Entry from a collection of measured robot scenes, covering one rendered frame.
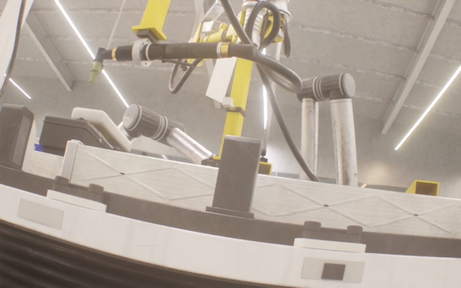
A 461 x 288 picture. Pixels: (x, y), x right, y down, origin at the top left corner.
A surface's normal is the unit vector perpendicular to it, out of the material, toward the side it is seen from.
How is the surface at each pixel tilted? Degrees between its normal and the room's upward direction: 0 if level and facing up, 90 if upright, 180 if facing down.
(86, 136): 90
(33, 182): 90
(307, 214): 90
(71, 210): 90
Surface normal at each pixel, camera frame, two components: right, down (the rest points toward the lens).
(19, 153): 0.98, 0.14
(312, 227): -0.07, -0.29
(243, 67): -0.33, -0.32
